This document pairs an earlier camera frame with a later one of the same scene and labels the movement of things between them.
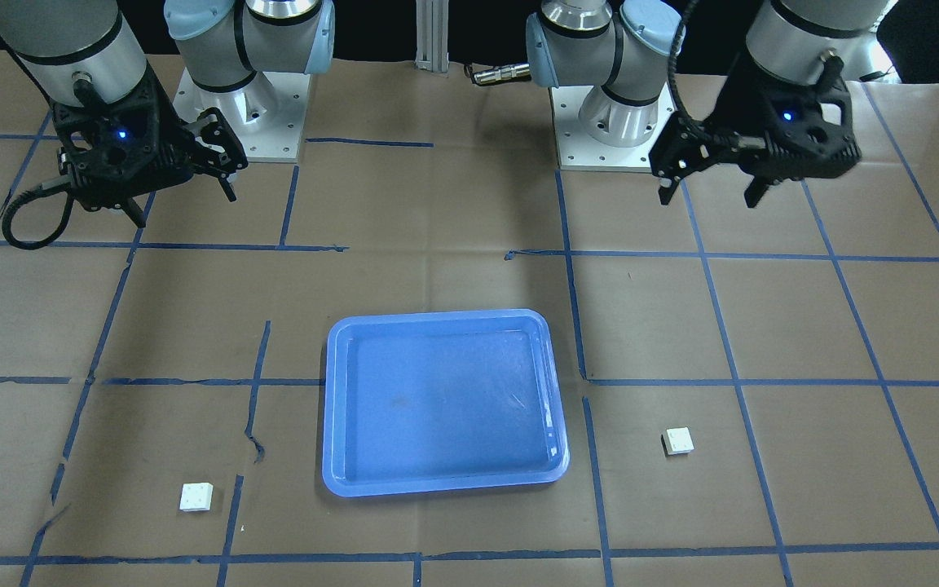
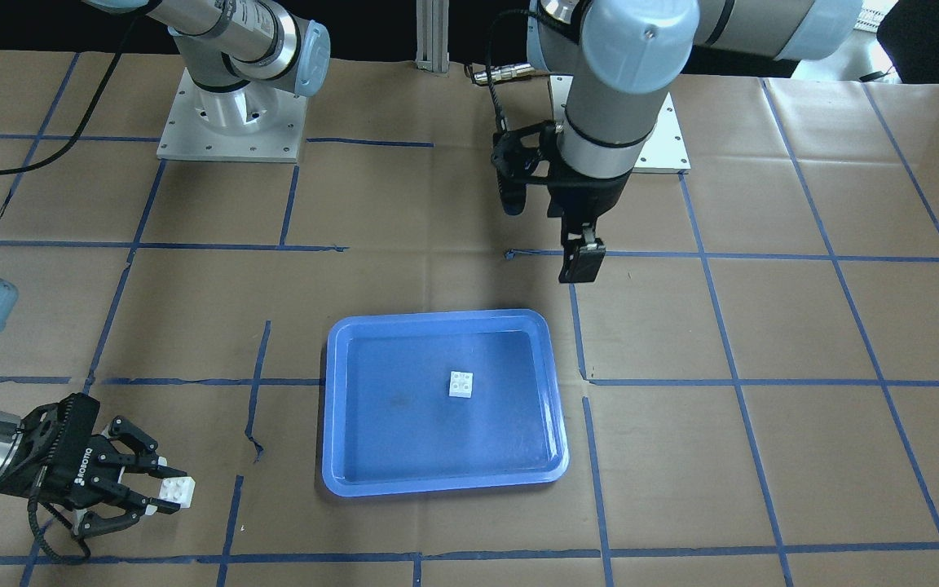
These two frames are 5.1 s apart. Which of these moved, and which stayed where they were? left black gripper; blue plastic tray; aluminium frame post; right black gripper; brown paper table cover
Moved: right black gripper; left black gripper
Stayed: blue plastic tray; aluminium frame post; brown paper table cover
